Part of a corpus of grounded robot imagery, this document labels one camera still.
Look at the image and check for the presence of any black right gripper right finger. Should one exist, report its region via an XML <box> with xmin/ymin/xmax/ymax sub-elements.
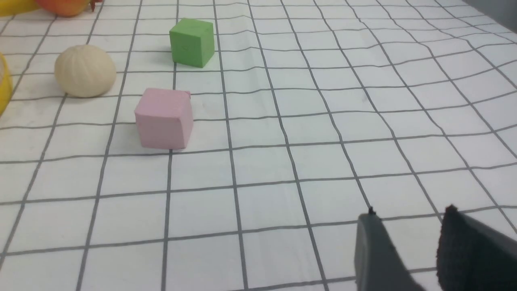
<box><xmin>437</xmin><ymin>205</ymin><xmax>517</xmax><ymax>291</ymax></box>

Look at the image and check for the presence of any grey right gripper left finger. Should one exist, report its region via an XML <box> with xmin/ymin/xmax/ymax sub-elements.
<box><xmin>354</xmin><ymin>207</ymin><xmax>424</xmax><ymax>291</ymax></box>

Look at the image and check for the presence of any cream white bun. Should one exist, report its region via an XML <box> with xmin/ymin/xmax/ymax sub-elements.
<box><xmin>54</xmin><ymin>44</ymin><xmax>117</xmax><ymax>98</ymax></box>

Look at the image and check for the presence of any yellow bamboo steamer tray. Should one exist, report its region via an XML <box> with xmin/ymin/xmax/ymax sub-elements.
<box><xmin>0</xmin><ymin>53</ymin><xmax>13</xmax><ymax>116</ymax></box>

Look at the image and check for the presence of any yellow bamboo steamer lid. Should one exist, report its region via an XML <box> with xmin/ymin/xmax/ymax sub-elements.
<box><xmin>0</xmin><ymin>0</ymin><xmax>40</xmax><ymax>17</ymax></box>

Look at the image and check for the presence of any white grid tablecloth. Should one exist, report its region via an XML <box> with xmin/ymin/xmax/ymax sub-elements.
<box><xmin>0</xmin><ymin>0</ymin><xmax>517</xmax><ymax>291</ymax></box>

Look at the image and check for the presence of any pink foam cube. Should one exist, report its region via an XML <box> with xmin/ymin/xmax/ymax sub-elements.
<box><xmin>135</xmin><ymin>88</ymin><xmax>193</xmax><ymax>150</ymax></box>

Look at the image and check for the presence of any green foam cube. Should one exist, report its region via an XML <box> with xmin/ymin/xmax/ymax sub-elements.
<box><xmin>169</xmin><ymin>18</ymin><xmax>215</xmax><ymax>68</ymax></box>

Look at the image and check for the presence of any red orange toy fruit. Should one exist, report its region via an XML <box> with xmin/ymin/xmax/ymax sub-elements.
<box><xmin>35</xmin><ymin>0</ymin><xmax>103</xmax><ymax>17</ymax></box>

